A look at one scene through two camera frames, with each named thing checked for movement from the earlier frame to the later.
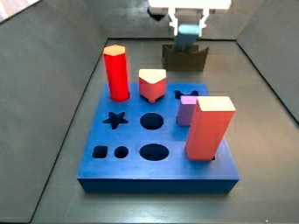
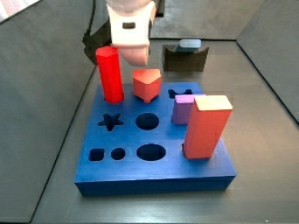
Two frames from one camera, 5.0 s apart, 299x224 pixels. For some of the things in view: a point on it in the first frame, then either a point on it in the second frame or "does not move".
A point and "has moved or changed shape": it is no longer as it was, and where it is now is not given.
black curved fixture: (183, 61) does not move
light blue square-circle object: (187, 37) has moved or changed shape
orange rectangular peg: (208, 128) does not move
